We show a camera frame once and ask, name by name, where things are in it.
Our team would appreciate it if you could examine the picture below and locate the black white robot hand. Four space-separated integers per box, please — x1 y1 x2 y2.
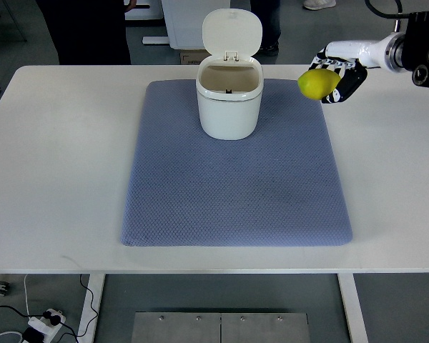
308 33 405 104

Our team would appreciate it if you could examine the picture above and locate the yellow lemon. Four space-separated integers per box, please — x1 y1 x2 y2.
297 69 341 100

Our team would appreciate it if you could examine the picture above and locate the white trash bin with lid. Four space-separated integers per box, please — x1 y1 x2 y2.
196 9 264 140

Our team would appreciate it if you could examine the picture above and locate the blue quilted mat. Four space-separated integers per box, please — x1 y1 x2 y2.
121 79 352 247

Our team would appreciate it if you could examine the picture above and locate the cardboard box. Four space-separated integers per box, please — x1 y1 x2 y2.
179 49 209 65

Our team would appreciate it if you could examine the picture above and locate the white cabinet base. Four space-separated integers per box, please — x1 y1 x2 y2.
142 0 225 50

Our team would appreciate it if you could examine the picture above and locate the right white table leg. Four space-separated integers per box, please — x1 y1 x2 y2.
337 273 369 343

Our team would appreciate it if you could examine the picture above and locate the white table leg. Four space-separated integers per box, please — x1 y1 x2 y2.
337 273 369 343
77 274 106 343

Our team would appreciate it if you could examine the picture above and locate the metal floor plate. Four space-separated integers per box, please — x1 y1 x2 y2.
132 312 310 342

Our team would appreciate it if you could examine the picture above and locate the left white table leg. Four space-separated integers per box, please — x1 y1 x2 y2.
77 274 106 343

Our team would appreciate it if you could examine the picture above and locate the white power strip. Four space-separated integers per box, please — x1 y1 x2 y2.
28 309 66 342

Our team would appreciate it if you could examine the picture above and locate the white machine with handle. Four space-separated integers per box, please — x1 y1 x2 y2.
125 0 164 21

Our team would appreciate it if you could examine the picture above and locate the black power cable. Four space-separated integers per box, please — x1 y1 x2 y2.
0 274 100 343

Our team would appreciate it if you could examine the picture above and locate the white cable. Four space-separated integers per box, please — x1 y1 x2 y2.
0 274 33 343

